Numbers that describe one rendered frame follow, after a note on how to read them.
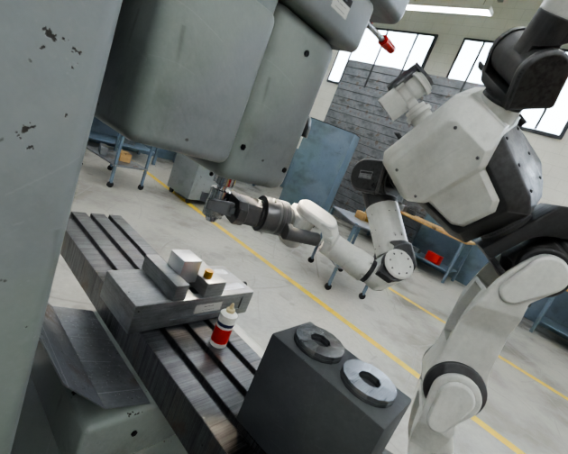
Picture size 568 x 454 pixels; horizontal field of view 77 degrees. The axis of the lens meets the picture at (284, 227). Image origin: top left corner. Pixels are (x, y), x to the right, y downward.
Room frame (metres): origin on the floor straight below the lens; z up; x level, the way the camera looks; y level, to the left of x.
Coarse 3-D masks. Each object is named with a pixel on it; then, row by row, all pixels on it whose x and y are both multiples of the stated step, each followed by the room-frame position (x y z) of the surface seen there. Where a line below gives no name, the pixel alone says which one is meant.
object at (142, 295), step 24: (144, 264) 0.80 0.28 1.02; (168, 264) 0.80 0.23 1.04; (120, 288) 0.69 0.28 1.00; (144, 288) 0.72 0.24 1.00; (168, 288) 0.73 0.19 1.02; (192, 288) 0.81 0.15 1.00; (240, 288) 0.91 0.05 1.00; (120, 312) 0.68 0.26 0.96; (144, 312) 0.67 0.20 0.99; (168, 312) 0.71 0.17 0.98; (192, 312) 0.78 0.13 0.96; (216, 312) 0.84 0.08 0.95; (240, 312) 0.91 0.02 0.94
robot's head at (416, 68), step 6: (414, 66) 0.95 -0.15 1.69; (420, 66) 0.94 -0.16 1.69; (408, 72) 0.95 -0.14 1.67; (414, 72) 0.96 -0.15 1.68; (420, 72) 0.93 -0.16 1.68; (396, 78) 0.96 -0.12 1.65; (402, 78) 0.96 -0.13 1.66; (408, 78) 0.97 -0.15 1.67; (426, 78) 0.92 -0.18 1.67; (390, 84) 0.96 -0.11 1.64; (426, 84) 0.91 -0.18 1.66; (432, 84) 0.93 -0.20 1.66
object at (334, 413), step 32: (288, 352) 0.52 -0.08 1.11; (320, 352) 0.52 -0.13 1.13; (256, 384) 0.54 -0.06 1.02; (288, 384) 0.51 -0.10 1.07; (320, 384) 0.48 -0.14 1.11; (352, 384) 0.47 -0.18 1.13; (384, 384) 0.51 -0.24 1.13; (256, 416) 0.53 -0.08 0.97; (288, 416) 0.50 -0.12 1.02; (320, 416) 0.47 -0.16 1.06; (352, 416) 0.45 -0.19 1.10; (384, 416) 0.45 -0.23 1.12; (288, 448) 0.48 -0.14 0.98; (320, 448) 0.46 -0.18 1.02; (352, 448) 0.44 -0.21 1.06; (384, 448) 0.51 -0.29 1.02
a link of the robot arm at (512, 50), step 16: (544, 16) 0.75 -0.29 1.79; (512, 32) 0.84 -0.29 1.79; (528, 32) 0.77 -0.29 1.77; (544, 32) 0.74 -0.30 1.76; (560, 32) 0.73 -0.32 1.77; (496, 48) 0.85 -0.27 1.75; (512, 48) 0.81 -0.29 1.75; (528, 48) 0.76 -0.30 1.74; (544, 48) 0.75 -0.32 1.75; (496, 64) 0.85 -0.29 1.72; (512, 64) 0.78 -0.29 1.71
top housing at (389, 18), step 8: (376, 0) 0.80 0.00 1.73; (384, 0) 0.81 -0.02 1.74; (392, 0) 0.82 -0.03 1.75; (400, 0) 0.84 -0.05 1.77; (408, 0) 0.87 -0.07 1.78; (376, 8) 0.83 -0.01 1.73; (384, 8) 0.82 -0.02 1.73; (392, 8) 0.83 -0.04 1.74; (400, 8) 0.85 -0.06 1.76; (376, 16) 0.87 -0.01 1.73; (384, 16) 0.85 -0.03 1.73; (392, 16) 0.85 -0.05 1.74; (400, 16) 0.86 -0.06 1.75
